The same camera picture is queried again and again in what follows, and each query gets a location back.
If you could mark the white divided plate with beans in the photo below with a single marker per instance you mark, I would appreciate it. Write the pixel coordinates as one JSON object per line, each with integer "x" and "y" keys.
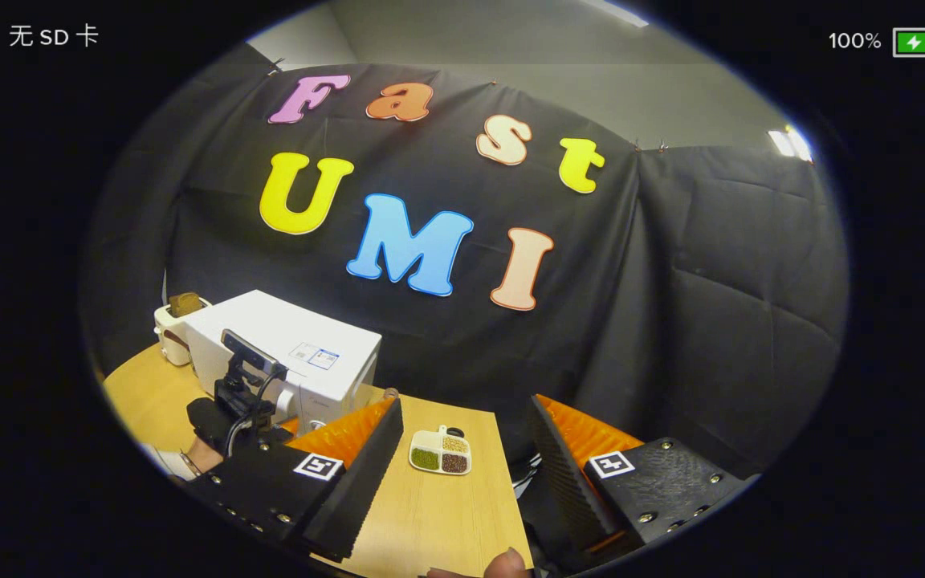
{"x": 440, "y": 453}

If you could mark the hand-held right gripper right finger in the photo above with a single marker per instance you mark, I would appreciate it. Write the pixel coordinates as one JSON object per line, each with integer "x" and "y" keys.
{"x": 567, "y": 482}

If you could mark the black backdrop cloth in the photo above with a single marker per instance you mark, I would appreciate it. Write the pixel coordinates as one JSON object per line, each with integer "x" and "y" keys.
{"x": 711, "y": 321}

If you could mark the ceiling light panel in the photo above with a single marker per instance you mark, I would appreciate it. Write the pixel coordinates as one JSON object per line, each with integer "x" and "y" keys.
{"x": 788, "y": 143}

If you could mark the brown bread slice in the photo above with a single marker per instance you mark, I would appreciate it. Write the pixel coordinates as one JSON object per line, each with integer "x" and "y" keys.
{"x": 184, "y": 304}

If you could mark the white microwave oven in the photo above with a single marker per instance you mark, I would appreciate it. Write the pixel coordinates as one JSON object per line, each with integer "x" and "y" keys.
{"x": 270, "y": 329}

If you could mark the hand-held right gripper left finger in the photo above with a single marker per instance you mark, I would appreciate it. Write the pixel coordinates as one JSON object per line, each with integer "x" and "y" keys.
{"x": 370, "y": 490}

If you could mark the white toaster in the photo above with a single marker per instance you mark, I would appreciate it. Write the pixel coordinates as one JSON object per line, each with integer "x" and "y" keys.
{"x": 169, "y": 337}

